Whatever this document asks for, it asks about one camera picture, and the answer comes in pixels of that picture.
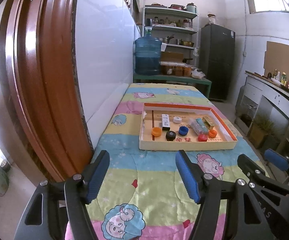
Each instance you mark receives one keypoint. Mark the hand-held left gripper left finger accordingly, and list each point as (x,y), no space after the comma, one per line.
(98,177)

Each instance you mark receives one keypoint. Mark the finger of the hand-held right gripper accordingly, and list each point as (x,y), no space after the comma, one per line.
(275,158)
(249,167)

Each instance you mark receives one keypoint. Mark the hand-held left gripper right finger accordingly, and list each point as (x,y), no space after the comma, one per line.
(188,177)

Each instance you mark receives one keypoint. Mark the shallow cardboard box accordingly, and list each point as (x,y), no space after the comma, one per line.
(184,146)

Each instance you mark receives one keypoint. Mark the red bottle cap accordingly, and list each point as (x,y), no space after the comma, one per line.
(202,138)

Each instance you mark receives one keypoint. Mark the black bottle cap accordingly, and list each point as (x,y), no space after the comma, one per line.
(170,135)

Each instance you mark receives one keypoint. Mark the blue bottle cap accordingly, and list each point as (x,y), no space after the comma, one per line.
(183,130)

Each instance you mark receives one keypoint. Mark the orange bottle cap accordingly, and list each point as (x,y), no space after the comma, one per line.
(212,133)
(156,131)

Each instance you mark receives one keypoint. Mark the teal lighter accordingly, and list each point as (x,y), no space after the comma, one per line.
(201,127)

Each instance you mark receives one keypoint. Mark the clear patterned lighter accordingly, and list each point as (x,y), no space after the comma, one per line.
(192,123)

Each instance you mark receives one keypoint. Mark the gold bar lighter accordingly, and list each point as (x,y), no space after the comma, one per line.
(207,122)

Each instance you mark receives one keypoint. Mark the white bottle cap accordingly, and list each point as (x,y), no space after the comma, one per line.
(177,119)

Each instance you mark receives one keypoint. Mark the white black lighter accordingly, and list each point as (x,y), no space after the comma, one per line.
(165,122)

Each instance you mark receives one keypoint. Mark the green crate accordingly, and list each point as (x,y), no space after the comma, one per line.
(272,143)

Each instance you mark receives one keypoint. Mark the yellowish crate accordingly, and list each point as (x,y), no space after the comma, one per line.
(258,133)

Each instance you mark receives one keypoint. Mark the cartoon printed blanket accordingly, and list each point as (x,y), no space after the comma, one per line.
(147,175)

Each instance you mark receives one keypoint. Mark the grey counter cabinet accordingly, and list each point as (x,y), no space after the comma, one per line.
(277,102)

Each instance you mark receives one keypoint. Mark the yellow bottle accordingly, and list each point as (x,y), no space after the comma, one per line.
(283,79)

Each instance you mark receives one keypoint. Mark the white bottle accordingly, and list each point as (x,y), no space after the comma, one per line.
(279,76)

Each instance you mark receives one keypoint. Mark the brown sauce bottle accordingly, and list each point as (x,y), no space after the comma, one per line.
(275,73)

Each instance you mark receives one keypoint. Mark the green low table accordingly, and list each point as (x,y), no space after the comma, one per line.
(174,78)

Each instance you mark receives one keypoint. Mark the cardboard sheet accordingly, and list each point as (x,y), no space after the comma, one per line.
(282,55)

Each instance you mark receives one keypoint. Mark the white plastic bag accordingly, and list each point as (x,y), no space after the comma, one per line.
(198,73)

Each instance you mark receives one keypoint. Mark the dark green fridge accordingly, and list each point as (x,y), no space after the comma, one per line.
(217,62)

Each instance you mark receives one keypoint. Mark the black pan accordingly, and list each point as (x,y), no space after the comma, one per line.
(187,60)

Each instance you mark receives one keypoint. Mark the brown cardboard carton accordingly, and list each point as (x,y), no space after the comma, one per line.
(172,56)

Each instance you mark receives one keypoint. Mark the brown wooden door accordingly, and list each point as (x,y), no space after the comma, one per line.
(42,67)

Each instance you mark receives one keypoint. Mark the small hanging bag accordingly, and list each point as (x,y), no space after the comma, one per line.
(196,52)

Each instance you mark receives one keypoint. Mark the blue water jug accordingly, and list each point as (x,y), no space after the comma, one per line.
(147,55)

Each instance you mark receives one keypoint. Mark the water jug pump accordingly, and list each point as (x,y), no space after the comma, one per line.
(148,27)

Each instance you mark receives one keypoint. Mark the row of glass jars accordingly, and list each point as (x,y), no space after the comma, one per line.
(170,22)

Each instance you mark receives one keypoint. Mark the metal shelf unit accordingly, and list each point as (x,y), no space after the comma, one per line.
(170,10)

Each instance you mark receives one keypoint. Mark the teal enamel pot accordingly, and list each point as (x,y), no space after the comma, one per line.
(191,8)

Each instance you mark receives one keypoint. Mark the red-lid pot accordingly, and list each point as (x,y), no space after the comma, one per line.
(177,6)

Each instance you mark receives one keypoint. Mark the flat covered pot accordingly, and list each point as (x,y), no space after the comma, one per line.
(157,5)

